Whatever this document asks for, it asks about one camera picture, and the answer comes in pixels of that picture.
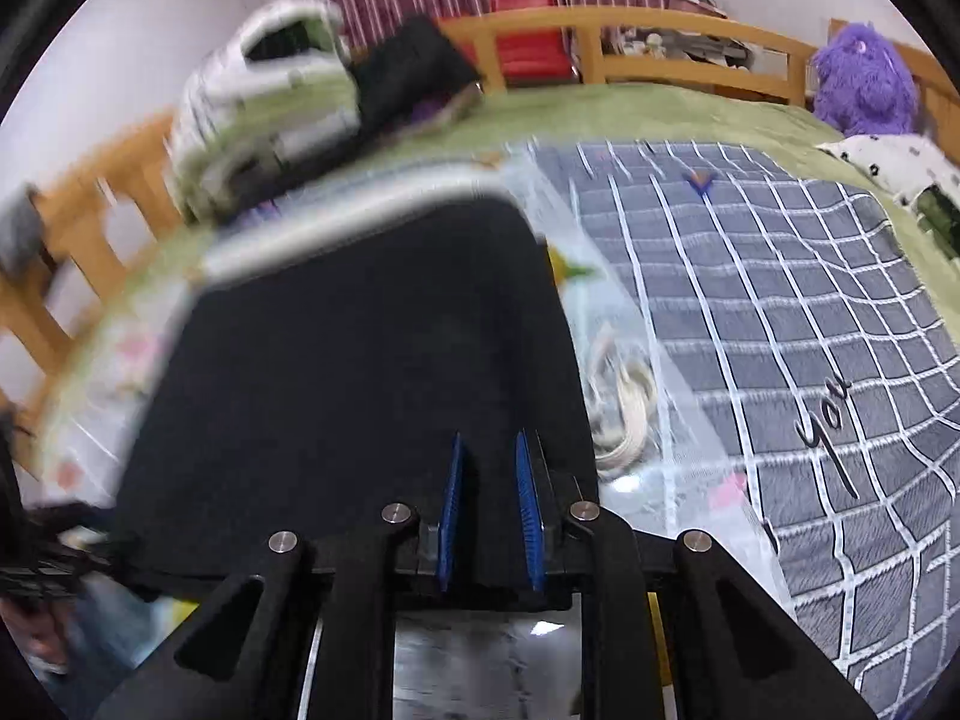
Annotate beige cord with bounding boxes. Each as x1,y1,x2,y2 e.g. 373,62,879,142
586,322,659,477

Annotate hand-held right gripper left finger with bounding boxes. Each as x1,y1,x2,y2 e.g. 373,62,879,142
94,431,470,720

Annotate wooden bed frame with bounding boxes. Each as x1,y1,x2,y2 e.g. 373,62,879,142
0,4,960,481

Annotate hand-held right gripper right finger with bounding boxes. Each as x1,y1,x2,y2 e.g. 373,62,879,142
514,427,880,720

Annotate cluttered desk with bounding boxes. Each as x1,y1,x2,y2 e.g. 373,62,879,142
600,0,760,70

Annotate white strawberry print pillow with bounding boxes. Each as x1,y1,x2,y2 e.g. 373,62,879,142
816,131,960,245

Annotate black pants with white stripe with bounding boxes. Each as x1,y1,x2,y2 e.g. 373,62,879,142
111,165,602,612

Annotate black jacket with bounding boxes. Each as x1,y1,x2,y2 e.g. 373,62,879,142
349,13,482,145

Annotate purple plush toy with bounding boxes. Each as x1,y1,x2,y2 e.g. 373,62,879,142
811,19,920,137

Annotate grey checked blanket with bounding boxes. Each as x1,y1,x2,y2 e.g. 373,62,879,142
525,139,960,717

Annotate red chair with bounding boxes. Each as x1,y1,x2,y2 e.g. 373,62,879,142
491,0,572,87

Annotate folded white strawberry print quilt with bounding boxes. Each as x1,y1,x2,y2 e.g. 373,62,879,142
165,0,366,224

